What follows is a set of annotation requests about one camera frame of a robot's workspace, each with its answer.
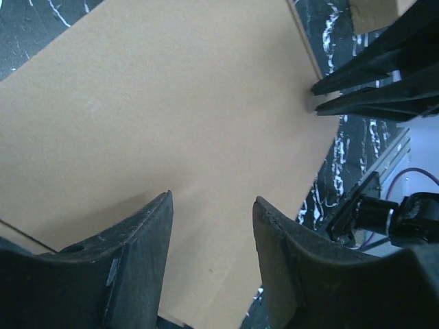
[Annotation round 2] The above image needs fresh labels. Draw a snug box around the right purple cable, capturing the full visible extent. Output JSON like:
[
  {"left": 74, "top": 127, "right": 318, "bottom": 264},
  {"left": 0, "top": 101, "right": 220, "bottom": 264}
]
[{"left": 359, "top": 167, "right": 439, "bottom": 249}]

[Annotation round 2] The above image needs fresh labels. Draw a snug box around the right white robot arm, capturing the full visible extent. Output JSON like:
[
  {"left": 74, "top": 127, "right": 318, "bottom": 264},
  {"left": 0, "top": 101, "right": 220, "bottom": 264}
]
[{"left": 311, "top": 1, "right": 438, "bottom": 247}]

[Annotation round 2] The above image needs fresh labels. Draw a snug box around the cardboard box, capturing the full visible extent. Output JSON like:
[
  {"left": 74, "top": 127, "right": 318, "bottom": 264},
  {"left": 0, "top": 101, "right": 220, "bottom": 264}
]
[
  {"left": 1, "top": 1, "right": 339, "bottom": 328},
  {"left": 348, "top": 0, "right": 416, "bottom": 34}
]

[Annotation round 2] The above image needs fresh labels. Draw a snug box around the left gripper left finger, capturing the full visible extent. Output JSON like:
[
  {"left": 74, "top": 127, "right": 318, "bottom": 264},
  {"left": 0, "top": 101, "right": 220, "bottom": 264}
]
[{"left": 1, "top": 192, "right": 174, "bottom": 328}]

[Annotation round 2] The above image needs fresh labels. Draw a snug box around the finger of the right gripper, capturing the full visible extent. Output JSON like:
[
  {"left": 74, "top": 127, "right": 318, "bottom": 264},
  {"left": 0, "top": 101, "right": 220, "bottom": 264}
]
[
  {"left": 311, "top": 1, "right": 438, "bottom": 95},
  {"left": 316, "top": 64, "right": 438, "bottom": 122}
]

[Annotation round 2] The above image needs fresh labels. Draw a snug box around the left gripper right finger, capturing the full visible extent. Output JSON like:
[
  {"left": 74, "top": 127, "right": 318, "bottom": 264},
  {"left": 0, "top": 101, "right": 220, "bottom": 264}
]
[{"left": 252, "top": 197, "right": 438, "bottom": 328}]

